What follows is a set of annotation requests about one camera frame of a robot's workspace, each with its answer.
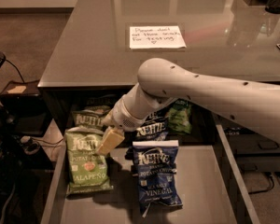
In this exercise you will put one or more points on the rear green jalapeno chip bag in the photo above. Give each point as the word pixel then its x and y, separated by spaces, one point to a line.
pixel 91 116

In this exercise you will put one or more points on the front blue vinegar chip bag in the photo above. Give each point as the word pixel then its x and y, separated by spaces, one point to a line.
pixel 154 162

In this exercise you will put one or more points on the open grey top drawer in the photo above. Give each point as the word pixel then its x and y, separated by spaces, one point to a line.
pixel 208 182

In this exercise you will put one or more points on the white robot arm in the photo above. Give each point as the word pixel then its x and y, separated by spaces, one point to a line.
pixel 254 105

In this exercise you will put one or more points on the light green snack bag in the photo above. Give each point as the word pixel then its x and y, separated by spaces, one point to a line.
pixel 178 117

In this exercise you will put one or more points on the white handwritten paper note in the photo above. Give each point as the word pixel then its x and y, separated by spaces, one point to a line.
pixel 156 37

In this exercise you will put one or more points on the black side table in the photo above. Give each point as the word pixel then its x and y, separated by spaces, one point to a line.
pixel 25 102

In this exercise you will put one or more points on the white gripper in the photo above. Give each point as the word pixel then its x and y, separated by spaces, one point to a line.
pixel 120 118

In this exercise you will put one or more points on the green jalapeno chip bag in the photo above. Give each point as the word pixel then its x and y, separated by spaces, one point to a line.
pixel 91 116
pixel 88 171

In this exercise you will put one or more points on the dark rear chip bag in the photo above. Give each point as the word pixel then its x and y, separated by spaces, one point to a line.
pixel 102 100

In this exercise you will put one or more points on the front green jalapeno chip bag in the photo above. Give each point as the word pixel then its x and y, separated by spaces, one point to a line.
pixel 88 171

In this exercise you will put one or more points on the middle dark blue chip bag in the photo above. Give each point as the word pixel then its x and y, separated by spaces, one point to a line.
pixel 152 130

